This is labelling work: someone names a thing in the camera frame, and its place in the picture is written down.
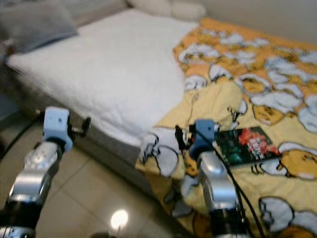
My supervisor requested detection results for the grey pillow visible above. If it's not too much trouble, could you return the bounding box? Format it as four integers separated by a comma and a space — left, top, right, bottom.
0, 0, 79, 55

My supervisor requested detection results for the white quilted mattress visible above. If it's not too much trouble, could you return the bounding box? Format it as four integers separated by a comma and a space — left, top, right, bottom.
7, 7, 201, 147

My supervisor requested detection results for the dark book with red cover art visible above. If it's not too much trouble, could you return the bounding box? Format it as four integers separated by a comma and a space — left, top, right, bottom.
215, 127, 282, 167

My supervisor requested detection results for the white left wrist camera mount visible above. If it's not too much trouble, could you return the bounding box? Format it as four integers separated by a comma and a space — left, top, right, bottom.
44, 107, 73, 151

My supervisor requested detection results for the yellow egg cartoon blanket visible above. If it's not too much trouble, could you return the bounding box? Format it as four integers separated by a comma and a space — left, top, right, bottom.
135, 16, 317, 238

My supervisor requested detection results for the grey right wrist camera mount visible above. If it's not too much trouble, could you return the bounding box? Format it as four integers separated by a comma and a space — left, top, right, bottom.
188, 119, 216, 160

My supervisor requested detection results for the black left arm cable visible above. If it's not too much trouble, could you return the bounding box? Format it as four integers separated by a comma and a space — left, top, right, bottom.
0, 112, 46, 160

